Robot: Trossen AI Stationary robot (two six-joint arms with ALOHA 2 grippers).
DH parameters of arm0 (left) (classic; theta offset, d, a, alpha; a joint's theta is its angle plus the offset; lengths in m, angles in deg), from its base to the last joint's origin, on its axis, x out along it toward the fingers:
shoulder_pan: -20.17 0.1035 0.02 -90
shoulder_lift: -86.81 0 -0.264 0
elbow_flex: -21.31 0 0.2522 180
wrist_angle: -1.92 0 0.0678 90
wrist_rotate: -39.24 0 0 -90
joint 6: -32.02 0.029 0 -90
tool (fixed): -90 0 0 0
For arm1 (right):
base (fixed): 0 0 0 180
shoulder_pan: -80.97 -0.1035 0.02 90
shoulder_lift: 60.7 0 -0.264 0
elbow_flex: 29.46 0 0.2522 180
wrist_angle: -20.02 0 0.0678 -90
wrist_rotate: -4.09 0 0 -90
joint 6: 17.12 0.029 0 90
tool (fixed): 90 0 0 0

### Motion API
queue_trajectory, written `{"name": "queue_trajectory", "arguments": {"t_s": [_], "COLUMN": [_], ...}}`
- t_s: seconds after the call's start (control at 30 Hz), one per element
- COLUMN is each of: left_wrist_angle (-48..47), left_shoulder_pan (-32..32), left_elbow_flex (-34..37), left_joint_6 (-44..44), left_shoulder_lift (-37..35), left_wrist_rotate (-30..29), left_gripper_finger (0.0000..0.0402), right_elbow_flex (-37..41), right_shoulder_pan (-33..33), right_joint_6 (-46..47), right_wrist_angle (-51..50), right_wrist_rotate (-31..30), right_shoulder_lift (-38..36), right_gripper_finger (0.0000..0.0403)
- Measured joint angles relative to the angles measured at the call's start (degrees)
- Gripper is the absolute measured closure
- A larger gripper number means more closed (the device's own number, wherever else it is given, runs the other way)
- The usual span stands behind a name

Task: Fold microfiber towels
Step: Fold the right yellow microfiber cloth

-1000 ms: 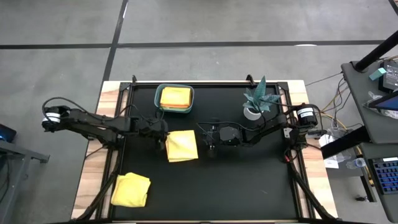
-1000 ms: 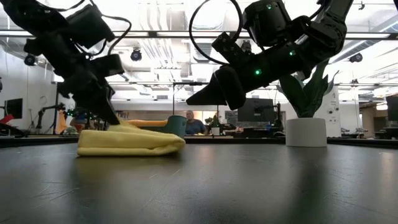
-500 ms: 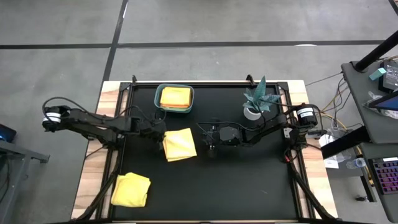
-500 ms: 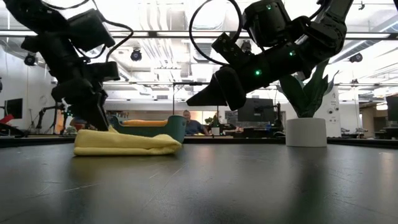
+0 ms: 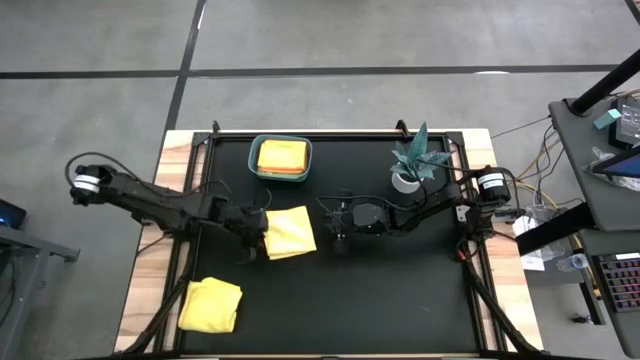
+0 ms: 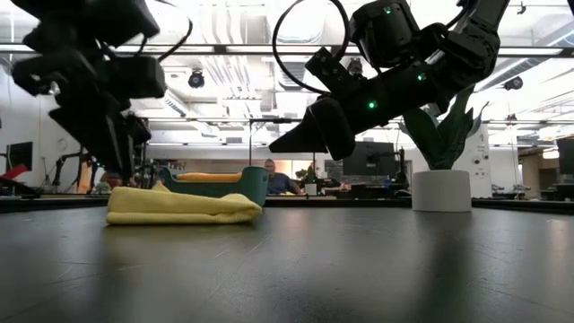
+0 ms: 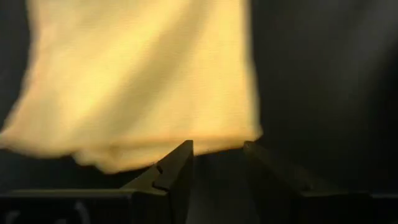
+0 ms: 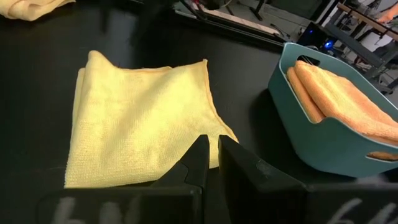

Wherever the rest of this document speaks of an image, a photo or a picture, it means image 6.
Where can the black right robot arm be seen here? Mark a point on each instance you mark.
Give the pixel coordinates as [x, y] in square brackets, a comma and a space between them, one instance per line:
[471, 49]

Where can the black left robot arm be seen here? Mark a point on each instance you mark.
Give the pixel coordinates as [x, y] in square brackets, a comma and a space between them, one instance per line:
[49, 18]

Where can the white plant pot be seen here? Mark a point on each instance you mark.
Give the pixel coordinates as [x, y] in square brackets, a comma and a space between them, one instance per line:
[441, 190]

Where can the red object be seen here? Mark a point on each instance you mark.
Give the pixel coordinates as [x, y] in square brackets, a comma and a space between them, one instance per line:
[13, 171]

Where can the black angled stand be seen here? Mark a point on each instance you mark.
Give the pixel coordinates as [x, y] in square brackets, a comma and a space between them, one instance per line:
[18, 187]

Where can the small white cup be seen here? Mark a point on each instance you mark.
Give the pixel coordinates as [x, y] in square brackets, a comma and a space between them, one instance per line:
[310, 189]

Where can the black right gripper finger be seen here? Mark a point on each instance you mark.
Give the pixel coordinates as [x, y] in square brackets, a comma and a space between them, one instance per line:
[300, 139]
[336, 130]

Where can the green snake plant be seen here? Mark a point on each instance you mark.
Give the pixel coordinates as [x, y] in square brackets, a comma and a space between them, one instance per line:
[448, 139]

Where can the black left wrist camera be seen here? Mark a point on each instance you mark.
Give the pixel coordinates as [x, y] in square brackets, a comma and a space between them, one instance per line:
[121, 20]

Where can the white machine housing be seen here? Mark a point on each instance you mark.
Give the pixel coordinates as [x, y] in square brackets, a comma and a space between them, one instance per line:
[480, 157]

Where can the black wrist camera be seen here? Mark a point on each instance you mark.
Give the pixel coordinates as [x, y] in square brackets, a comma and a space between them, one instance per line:
[121, 20]
[385, 31]

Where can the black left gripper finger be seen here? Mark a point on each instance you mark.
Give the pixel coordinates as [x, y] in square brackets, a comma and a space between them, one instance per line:
[139, 130]
[103, 143]

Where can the yellow microfiber towel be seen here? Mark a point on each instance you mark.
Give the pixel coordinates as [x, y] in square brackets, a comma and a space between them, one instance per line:
[179, 206]

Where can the teal plastic bin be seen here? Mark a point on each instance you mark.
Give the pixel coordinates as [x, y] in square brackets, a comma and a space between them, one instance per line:
[253, 184]

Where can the dark orange microfiber towel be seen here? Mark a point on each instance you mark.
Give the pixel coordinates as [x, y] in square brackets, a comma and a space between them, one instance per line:
[211, 177]

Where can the black computer monitor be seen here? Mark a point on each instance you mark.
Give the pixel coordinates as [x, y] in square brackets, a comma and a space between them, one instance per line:
[566, 154]
[19, 156]
[376, 158]

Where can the person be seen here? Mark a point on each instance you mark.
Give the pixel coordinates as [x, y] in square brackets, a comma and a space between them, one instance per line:
[280, 183]

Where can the silver ventilation duct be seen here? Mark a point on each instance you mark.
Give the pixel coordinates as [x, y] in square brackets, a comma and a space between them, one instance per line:
[293, 72]

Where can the black ceiling camera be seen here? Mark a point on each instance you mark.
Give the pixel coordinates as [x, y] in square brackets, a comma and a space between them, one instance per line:
[513, 83]
[196, 80]
[355, 67]

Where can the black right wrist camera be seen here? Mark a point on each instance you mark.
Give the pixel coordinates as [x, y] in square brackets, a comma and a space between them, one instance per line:
[385, 31]

